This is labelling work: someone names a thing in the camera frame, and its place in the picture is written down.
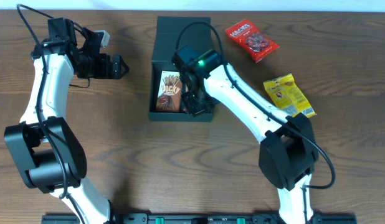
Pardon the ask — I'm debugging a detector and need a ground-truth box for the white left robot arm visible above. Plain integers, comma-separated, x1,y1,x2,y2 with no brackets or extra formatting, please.
4,28,125,223

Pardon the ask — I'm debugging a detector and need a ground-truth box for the red Hacks candy bag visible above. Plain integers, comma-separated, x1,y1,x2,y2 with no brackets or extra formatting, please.
226,19,280,63

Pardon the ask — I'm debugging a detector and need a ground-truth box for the yellow snack bag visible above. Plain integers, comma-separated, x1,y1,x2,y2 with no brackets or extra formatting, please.
263,73,316,118

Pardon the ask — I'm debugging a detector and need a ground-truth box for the black storage box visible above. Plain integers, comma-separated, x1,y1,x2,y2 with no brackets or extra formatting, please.
148,16,216,123

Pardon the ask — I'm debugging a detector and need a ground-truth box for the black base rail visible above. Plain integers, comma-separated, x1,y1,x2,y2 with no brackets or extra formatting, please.
41,213,358,224

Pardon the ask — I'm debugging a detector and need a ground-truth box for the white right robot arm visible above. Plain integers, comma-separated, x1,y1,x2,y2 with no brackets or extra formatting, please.
172,46,318,223

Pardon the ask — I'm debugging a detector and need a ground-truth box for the red Hello Panda box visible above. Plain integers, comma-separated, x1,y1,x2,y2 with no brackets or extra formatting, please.
181,85,189,113

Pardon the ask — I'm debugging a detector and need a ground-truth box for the brown Pocky box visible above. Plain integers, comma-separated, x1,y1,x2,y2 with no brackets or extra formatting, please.
156,71,183,113

